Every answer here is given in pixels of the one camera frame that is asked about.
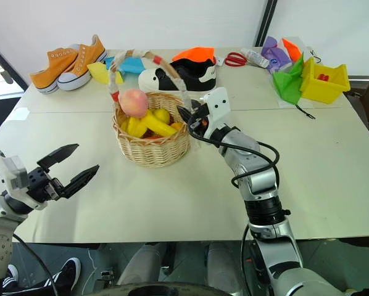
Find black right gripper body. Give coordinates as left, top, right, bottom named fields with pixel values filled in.
left=187, top=103, right=210, bottom=137

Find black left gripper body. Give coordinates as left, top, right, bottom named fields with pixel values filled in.
left=27, top=166, right=65, bottom=204

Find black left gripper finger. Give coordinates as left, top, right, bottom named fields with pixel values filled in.
left=59, top=164, right=101, bottom=200
left=36, top=143, right=80, bottom=174

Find round yellow toy fruit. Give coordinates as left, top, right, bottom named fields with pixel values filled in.
left=153, top=108, right=171, bottom=123

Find long yellow toy fruit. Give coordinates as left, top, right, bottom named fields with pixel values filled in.
left=139, top=109, right=178, bottom=138

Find white and black shoe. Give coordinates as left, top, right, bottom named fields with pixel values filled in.
left=138, top=64, right=218, bottom=93

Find red toy fruit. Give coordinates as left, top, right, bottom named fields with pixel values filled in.
left=141, top=130, right=164, bottom=141

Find pink toy peach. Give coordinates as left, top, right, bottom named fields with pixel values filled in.
left=119, top=89, right=149, bottom=119

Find orange cloth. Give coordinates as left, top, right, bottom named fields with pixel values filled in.
left=172, top=46, right=215, bottom=63

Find lobed yellow toy fruit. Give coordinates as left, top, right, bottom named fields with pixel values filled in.
left=120, top=118, right=147, bottom=138

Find red scissors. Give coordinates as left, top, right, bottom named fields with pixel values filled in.
left=223, top=52, right=249, bottom=67

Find blue paper sheet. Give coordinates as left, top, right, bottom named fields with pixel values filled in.
left=105, top=55, right=146, bottom=74

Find white tube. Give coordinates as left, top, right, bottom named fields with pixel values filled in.
left=240, top=48, right=270, bottom=68

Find orange canvas sneaker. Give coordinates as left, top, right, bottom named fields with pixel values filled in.
left=29, top=47, right=81, bottom=95
left=57, top=34, right=107, bottom=91

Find yellow paper sheet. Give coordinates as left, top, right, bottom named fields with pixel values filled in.
left=86, top=61, right=125, bottom=85

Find black sneaker with white sole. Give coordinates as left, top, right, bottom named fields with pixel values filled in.
left=44, top=257, right=82, bottom=292

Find purple bag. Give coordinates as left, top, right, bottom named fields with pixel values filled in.
left=261, top=36, right=294, bottom=75

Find green bag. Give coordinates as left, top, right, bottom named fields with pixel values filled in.
left=272, top=53, right=306, bottom=109

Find black striped sneaker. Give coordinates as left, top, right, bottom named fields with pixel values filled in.
left=1, top=264, right=20, bottom=294

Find orange bag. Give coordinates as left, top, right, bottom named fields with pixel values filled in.
left=281, top=37, right=303, bottom=63

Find yellow plastic bin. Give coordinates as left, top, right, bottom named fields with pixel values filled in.
left=299, top=56, right=352, bottom=104

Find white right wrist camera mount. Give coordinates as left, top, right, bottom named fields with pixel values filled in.
left=202, top=86, right=232, bottom=140

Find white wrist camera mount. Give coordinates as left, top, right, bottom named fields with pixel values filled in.
left=202, top=86, right=232, bottom=140
left=0, top=150, right=47, bottom=211

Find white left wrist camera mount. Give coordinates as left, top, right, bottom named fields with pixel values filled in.
left=0, top=150, right=47, bottom=211

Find wicker basket with wrapped handle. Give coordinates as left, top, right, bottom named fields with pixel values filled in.
left=108, top=49, right=193, bottom=169

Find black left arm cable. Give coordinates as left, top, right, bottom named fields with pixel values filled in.
left=12, top=233, right=59, bottom=296

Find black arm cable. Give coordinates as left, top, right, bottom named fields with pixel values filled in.
left=12, top=233, right=59, bottom=296
left=190, top=131, right=281, bottom=189

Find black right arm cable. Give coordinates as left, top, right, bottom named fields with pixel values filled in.
left=190, top=131, right=281, bottom=189

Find door handle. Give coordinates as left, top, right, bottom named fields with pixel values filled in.
left=0, top=68, right=14, bottom=84

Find black drawstring cord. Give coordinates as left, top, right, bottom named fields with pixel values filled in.
left=295, top=102, right=317, bottom=120

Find dark window frame post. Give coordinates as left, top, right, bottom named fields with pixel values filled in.
left=253, top=0, right=278, bottom=47

